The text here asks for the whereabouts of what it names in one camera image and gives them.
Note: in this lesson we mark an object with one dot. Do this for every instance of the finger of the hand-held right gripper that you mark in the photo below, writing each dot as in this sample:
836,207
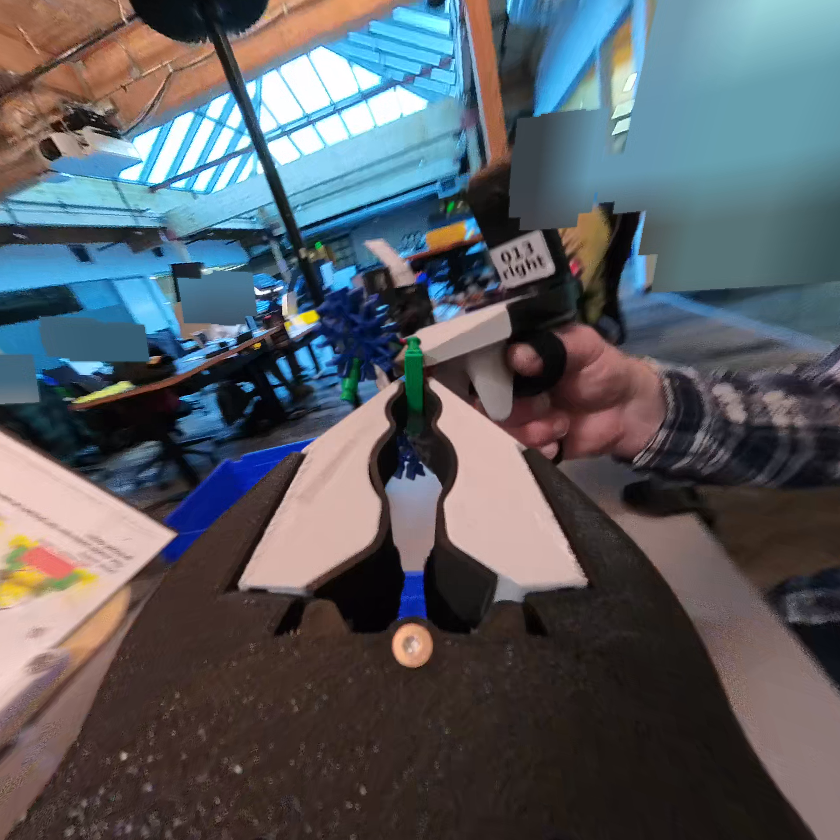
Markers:
466,339

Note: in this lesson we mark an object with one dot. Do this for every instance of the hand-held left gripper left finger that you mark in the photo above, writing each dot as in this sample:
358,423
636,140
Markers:
315,525

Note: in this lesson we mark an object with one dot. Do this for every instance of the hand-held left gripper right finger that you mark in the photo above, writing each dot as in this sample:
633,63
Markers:
512,519

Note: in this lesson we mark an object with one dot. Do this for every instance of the blue snowflake toy assembly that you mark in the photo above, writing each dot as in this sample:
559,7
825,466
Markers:
357,328

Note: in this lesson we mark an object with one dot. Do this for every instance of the blue plastic bin with label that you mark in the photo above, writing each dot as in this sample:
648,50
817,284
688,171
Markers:
414,593

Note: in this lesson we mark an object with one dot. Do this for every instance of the person's right forearm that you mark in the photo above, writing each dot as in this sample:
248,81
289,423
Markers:
735,420

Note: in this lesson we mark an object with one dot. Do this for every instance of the person's right hand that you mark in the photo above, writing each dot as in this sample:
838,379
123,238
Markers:
604,400

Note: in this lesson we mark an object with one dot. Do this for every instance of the black cardboard box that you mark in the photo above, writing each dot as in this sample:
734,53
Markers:
407,305

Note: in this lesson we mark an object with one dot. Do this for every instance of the empty blue plastic bin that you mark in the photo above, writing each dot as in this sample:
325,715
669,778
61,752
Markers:
236,492

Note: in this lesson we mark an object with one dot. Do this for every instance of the white paper sign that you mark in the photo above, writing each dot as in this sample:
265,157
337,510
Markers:
390,260

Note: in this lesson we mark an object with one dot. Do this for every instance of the office chair with black base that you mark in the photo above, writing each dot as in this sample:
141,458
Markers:
670,499

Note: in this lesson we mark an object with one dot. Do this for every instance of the cluttered office desk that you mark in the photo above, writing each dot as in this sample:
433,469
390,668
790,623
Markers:
197,368

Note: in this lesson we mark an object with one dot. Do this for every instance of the round wooden board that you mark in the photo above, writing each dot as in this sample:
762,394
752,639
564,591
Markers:
103,637

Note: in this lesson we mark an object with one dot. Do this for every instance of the instruction booklet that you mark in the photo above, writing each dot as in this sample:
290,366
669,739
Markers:
59,565

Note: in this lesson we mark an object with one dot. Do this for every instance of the black floor stand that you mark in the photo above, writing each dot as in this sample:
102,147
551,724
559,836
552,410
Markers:
263,158

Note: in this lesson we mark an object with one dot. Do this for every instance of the person's leg in jeans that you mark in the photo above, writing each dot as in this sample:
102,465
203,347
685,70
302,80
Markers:
807,624

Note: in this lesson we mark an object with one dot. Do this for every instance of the white ceiling projector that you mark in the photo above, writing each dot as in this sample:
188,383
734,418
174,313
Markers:
89,142

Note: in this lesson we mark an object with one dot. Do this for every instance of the wooden post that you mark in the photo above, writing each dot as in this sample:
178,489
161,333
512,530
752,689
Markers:
486,79

